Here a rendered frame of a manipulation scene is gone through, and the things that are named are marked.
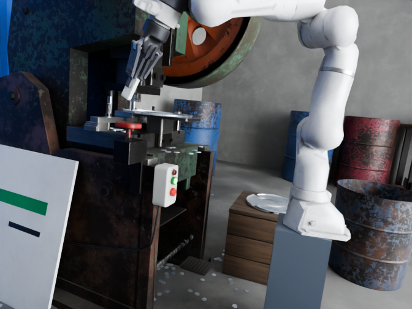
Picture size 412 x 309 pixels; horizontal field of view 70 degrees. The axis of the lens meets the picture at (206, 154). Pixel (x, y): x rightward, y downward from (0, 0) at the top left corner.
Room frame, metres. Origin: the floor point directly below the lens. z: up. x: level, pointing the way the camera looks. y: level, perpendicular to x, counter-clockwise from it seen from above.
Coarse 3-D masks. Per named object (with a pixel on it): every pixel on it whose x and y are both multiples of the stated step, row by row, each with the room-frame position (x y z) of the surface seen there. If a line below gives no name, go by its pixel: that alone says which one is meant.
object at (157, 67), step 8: (160, 48) 1.32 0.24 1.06; (120, 64) 1.25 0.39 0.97; (160, 64) 1.33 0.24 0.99; (120, 72) 1.24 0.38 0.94; (152, 72) 1.22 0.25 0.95; (160, 72) 1.28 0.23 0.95; (120, 80) 1.24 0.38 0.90; (144, 80) 1.22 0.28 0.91; (152, 80) 1.22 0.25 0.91; (160, 80) 1.28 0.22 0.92
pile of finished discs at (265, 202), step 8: (248, 200) 1.51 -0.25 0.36; (256, 200) 1.52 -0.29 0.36; (264, 200) 1.51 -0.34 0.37; (272, 200) 1.53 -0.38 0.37; (280, 200) 1.54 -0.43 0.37; (288, 200) 1.60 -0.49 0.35; (256, 208) 1.41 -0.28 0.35; (264, 208) 1.40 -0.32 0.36; (272, 208) 1.41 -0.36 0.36; (280, 208) 1.43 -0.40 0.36
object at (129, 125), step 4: (116, 124) 0.89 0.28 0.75; (120, 124) 0.89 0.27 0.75; (124, 124) 0.88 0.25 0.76; (128, 124) 0.88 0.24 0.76; (132, 124) 0.88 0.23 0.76; (136, 124) 0.89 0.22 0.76; (140, 124) 0.91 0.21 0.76; (128, 128) 0.88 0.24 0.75; (132, 128) 0.88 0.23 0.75; (136, 128) 0.89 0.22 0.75; (140, 128) 0.92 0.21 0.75; (128, 132) 0.91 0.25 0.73; (128, 136) 0.91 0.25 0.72
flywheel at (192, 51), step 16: (192, 32) 1.64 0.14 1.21; (208, 32) 1.58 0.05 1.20; (224, 32) 1.55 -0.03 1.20; (240, 32) 1.51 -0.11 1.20; (192, 48) 1.61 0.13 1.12; (208, 48) 1.58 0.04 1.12; (224, 48) 1.51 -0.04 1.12; (176, 64) 1.62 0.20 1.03; (192, 64) 1.57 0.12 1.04; (208, 64) 1.54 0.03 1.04
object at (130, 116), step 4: (116, 112) 1.25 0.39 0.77; (120, 112) 1.24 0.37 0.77; (124, 112) 1.23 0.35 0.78; (120, 116) 1.24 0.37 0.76; (124, 116) 1.23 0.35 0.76; (128, 116) 1.22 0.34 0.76; (132, 116) 1.22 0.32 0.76; (136, 116) 1.25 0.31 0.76; (140, 116) 1.27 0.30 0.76; (144, 116) 1.30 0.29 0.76; (124, 120) 1.23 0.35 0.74; (128, 120) 1.22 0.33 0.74; (132, 120) 1.22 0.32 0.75; (136, 120) 1.25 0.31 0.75; (140, 120) 1.28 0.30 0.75; (144, 120) 1.30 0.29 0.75
